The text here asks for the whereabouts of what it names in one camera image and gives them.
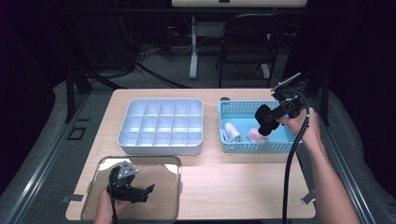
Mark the pink sock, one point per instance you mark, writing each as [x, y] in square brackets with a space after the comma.
[253, 137]

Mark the black sock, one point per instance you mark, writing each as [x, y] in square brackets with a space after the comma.
[263, 124]

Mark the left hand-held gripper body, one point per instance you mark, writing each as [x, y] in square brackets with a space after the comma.
[123, 186]

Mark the grey tape piece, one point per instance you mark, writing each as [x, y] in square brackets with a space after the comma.
[71, 198]
[308, 197]

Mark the black metal frame stand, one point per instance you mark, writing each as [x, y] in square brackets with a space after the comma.
[70, 93]
[325, 99]

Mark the blue plastic basket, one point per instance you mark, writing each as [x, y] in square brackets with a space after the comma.
[239, 116]

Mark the white divided storage box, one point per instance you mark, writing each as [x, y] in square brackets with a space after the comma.
[162, 124]

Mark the person's right hand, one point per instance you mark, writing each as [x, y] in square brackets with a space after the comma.
[308, 127]

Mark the white sock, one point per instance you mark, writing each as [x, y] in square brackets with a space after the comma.
[232, 132]

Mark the black folding chair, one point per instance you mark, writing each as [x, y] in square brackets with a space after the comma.
[249, 46]

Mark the grey metal floor rail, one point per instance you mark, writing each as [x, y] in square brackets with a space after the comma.
[362, 203]
[46, 161]

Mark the white desk leg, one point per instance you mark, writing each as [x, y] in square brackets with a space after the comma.
[193, 62]
[265, 71]

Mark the clear plastic box lid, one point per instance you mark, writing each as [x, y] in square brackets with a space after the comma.
[155, 202]

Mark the person's left hand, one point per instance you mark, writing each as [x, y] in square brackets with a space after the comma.
[107, 211]

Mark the white desk top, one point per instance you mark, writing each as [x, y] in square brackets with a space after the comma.
[236, 3]

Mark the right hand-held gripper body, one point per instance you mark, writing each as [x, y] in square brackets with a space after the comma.
[292, 107]

